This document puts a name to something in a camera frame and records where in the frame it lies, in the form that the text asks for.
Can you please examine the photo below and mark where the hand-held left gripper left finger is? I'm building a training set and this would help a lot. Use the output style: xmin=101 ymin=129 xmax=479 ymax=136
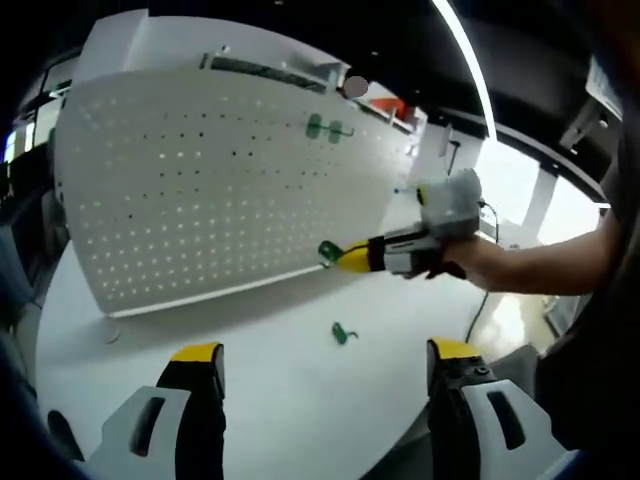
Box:
xmin=85 ymin=341 xmax=227 ymax=480

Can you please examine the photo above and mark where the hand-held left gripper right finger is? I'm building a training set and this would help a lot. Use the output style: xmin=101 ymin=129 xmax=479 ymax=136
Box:
xmin=426 ymin=337 xmax=569 ymax=480

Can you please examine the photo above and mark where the white perforated mounting plate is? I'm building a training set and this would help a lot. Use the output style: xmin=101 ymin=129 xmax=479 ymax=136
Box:
xmin=53 ymin=67 xmax=417 ymax=318

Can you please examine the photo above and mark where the person's right hand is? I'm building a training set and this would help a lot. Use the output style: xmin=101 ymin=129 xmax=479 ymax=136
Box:
xmin=439 ymin=234 xmax=497 ymax=282

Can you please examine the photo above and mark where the orange object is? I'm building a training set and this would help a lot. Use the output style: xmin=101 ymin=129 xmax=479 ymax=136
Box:
xmin=369 ymin=97 xmax=407 ymax=121

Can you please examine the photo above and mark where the curved ceiling light strip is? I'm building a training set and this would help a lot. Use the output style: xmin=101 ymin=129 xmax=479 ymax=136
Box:
xmin=432 ymin=0 xmax=499 ymax=144

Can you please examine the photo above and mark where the person's dark clothing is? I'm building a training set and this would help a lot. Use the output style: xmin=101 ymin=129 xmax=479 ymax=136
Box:
xmin=537 ymin=0 xmax=640 ymax=451

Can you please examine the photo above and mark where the thin gripper cable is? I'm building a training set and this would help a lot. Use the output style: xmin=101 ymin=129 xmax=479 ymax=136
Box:
xmin=467 ymin=289 xmax=492 ymax=346

